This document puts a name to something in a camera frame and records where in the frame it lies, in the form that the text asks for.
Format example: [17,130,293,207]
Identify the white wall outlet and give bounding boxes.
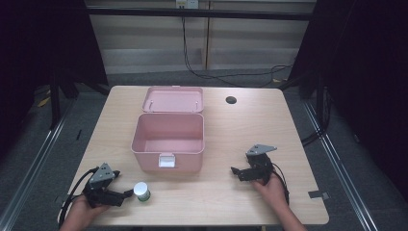
[175,0,200,10]

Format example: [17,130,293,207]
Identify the metal floor rail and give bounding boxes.
[0,95,78,231]
[302,100,381,231]

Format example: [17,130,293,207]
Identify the yellow floor tape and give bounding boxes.
[37,95,52,109]

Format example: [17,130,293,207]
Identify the person's left hand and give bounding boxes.
[63,193,111,229]

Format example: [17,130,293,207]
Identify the black curtain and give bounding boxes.
[287,0,408,193]
[0,0,109,162]

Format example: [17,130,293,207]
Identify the small white-capped green bottle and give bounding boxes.
[133,181,152,203]

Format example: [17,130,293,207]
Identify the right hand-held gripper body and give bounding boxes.
[238,143,278,187]

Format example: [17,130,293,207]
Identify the grey tape strip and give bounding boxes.
[308,190,331,200]

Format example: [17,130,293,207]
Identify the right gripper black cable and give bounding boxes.
[271,163,291,206]

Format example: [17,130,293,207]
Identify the black horizontal bar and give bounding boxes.
[86,7,318,22]

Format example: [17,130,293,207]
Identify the pink storage box with lid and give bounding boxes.
[130,85,206,175]

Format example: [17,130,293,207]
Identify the person's right hand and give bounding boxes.
[251,172,289,210]

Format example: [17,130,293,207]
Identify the black floor cable bundle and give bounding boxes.
[300,86,333,147]

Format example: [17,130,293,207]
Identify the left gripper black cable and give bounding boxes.
[58,166,100,226]

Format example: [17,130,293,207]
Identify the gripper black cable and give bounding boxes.
[58,166,100,226]
[271,163,291,206]

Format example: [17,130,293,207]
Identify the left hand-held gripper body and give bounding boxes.
[82,162,126,209]

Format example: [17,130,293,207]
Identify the black wall cable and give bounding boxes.
[181,16,293,89]

